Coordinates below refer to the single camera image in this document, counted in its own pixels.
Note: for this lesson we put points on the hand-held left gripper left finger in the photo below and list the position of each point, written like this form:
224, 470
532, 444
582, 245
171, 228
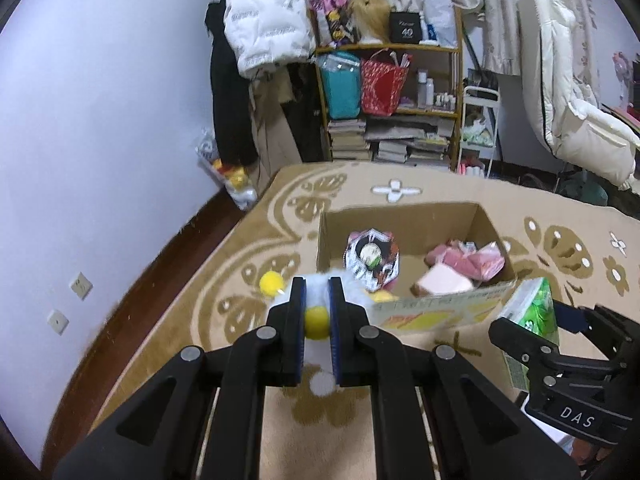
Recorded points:
299, 355

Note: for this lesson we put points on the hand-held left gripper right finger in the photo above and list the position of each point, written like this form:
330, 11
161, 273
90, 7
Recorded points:
334, 345

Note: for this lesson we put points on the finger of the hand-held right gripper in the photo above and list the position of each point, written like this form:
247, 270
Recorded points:
520, 342
600, 322

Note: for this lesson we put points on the green tissue pack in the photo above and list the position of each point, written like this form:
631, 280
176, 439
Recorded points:
532, 310

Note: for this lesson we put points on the white fluffy plush toy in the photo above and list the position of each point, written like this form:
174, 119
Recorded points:
316, 292

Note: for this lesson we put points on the silver snack packet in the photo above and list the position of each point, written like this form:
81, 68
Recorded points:
372, 260

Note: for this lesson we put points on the pink packet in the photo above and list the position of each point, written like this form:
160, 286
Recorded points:
470, 257

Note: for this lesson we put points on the pink swirl plush toy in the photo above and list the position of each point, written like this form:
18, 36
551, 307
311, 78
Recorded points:
442, 280

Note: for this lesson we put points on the cardboard box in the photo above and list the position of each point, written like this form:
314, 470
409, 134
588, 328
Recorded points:
400, 225

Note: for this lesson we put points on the teal bin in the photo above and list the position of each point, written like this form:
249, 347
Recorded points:
585, 192

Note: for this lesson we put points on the beige patterned rug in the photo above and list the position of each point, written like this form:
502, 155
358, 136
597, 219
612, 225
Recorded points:
450, 195

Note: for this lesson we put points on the plastic bag of toys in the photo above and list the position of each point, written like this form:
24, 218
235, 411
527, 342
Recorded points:
235, 180

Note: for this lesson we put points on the tall stack of books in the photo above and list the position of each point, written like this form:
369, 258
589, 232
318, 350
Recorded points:
349, 140

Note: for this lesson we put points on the wide pile of books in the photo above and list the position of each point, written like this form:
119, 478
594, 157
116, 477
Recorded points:
415, 147

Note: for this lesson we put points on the black hanging clothing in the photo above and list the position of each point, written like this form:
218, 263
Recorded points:
302, 115

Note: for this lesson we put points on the white padded chair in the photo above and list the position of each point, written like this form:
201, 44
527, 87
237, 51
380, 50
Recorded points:
570, 85

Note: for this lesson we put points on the white cart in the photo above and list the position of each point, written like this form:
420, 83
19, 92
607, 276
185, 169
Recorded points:
480, 97

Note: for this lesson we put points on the teal bag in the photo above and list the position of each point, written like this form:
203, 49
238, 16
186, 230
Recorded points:
341, 87

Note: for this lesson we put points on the black hanging coat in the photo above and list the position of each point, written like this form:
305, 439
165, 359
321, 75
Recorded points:
227, 105

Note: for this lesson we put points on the red bag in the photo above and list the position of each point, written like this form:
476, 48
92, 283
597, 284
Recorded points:
381, 87

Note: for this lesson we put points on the group of small bottles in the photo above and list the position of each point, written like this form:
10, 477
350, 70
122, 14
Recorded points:
432, 92

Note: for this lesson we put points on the wooden shelf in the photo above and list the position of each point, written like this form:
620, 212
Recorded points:
400, 46

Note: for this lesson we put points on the black box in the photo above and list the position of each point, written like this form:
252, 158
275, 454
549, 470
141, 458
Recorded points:
406, 26

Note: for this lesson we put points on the colourful toy packages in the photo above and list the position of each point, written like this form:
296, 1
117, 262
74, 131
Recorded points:
334, 15

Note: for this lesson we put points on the blonde wig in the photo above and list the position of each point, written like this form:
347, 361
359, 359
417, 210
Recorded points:
370, 15

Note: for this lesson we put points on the white puffer jacket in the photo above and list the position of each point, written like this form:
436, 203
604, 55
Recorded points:
265, 20

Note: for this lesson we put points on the white plastic bag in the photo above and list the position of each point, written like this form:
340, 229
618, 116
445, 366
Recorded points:
441, 7

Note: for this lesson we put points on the white wall socket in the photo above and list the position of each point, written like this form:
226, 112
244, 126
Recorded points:
80, 285
57, 321

